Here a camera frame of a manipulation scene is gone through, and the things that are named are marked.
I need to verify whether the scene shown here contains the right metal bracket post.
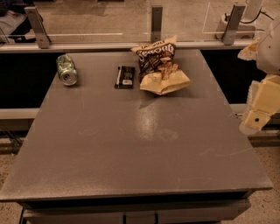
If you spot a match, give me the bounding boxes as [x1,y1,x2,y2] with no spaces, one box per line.
[221,3,246,46]

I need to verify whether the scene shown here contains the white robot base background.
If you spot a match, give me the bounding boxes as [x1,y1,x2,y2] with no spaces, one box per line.
[215,0,264,39]

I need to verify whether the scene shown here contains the green soda can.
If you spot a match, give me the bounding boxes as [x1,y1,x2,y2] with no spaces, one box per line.
[56,54,78,86]

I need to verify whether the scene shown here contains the left metal bracket post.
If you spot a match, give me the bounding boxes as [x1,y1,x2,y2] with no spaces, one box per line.
[24,6,51,49]

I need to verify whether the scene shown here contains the brown chip bag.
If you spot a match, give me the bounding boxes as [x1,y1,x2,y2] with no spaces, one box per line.
[131,36,191,95]

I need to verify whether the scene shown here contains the middle metal bracket post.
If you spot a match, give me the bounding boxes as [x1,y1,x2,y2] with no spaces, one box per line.
[150,6,163,42]

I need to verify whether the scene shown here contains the metal bracket post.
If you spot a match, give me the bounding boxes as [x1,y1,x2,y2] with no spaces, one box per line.
[221,3,246,46]
[150,6,163,42]
[24,6,51,49]

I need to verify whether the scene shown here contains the black snack bar packet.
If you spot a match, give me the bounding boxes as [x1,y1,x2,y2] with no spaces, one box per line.
[115,66,135,89]

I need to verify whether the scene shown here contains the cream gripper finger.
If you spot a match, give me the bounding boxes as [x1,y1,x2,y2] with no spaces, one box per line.
[237,38,260,61]
[239,74,280,135]

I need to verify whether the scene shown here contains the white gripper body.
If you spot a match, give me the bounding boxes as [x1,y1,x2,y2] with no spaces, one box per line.
[256,15,280,75]

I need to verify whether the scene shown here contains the glass barrier panel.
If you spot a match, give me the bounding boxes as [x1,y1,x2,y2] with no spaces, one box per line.
[0,0,280,45]

